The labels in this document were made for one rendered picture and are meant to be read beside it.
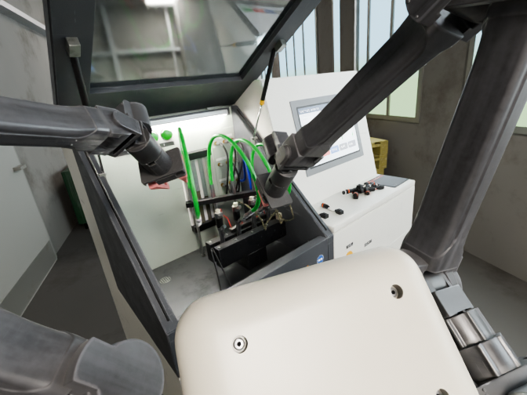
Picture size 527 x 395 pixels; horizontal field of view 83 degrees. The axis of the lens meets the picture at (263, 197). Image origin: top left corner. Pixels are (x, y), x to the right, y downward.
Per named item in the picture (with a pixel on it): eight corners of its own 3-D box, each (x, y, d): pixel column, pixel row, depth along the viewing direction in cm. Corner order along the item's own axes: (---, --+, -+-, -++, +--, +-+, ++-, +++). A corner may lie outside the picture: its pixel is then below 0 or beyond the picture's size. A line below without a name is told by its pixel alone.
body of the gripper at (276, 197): (275, 173, 83) (283, 158, 77) (291, 205, 80) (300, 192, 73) (254, 179, 81) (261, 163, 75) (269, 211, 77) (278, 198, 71)
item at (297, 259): (191, 370, 85) (180, 326, 80) (184, 360, 88) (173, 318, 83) (328, 273, 121) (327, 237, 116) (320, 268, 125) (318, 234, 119)
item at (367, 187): (359, 202, 137) (359, 191, 135) (340, 197, 145) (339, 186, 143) (385, 188, 151) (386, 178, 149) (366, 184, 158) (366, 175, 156)
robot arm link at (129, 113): (85, 150, 54) (115, 121, 52) (78, 105, 59) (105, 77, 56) (140, 168, 65) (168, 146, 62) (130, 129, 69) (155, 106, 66)
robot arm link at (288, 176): (280, 175, 67) (303, 173, 69) (272, 150, 70) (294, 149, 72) (272, 190, 73) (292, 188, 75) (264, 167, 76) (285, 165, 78)
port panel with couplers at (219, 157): (223, 197, 141) (212, 131, 130) (219, 195, 144) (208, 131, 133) (245, 189, 149) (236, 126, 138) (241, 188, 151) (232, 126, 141)
